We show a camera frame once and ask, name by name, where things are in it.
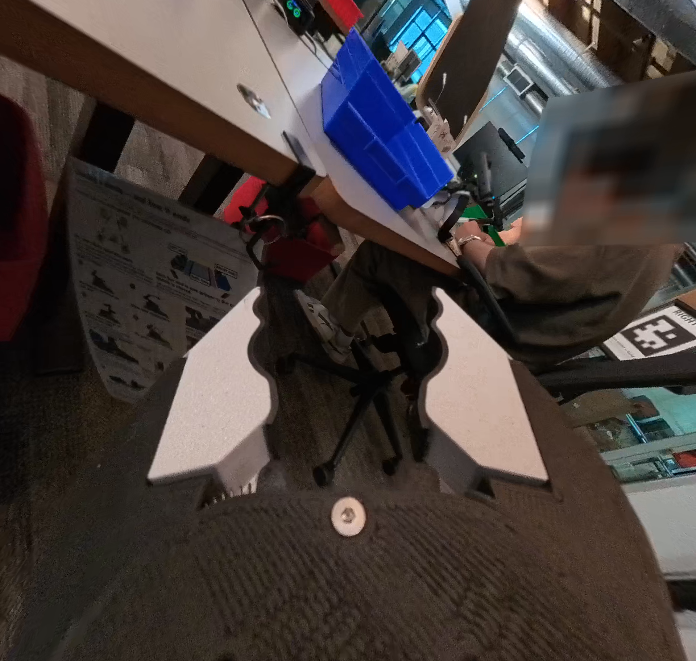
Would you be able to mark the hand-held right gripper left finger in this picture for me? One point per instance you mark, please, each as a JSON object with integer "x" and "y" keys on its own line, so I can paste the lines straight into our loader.
{"x": 217, "y": 400}

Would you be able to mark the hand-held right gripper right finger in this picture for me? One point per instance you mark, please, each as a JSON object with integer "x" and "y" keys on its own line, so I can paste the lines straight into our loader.
{"x": 478, "y": 400}

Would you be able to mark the black desk clamp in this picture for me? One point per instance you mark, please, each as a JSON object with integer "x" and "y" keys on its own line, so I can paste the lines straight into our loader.
{"x": 304, "y": 180}

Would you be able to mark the round metal desk grommet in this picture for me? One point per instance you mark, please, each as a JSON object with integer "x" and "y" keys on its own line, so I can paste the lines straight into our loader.
{"x": 251, "y": 98}

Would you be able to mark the light grey desk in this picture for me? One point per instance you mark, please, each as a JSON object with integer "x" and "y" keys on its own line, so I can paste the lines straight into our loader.
{"x": 163, "y": 30}

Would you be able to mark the black office chair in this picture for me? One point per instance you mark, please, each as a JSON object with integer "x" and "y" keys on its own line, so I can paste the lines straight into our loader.
{"x": 351, "y": 424}

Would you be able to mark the white illustrated instruction poster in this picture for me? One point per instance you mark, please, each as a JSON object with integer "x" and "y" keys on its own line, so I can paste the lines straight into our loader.
{"x": 136, "y": 269}

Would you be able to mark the small red hanging bin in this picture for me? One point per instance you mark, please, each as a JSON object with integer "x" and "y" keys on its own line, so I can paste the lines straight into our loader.
{"x": 299, "y": 259}

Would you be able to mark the green plastic part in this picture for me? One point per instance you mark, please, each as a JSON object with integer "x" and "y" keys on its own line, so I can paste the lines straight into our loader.
{"x": 478, "y": 215}

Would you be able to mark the black and white printed tag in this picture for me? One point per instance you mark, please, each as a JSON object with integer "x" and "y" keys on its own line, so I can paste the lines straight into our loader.
{"x": 652, "y": 335}

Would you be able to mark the black monitor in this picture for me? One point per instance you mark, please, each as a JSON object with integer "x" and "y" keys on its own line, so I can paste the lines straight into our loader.
{"x": 489, "y": 155}

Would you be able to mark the red fabric cube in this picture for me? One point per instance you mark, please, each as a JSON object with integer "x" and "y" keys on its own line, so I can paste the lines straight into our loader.
{"x": 22, "y": 210}

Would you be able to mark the blue plastic storage bin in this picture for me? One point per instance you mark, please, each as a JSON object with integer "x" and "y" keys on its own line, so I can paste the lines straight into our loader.
{"x": 380, "y": 128}

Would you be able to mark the curved wooden chair back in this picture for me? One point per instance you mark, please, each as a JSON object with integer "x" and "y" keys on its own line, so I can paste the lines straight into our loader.
{"x": 467, "y": 47}

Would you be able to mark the black device with green lights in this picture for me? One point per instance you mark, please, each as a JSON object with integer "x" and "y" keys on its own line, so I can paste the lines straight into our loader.
{"x": 296, "y": 6}

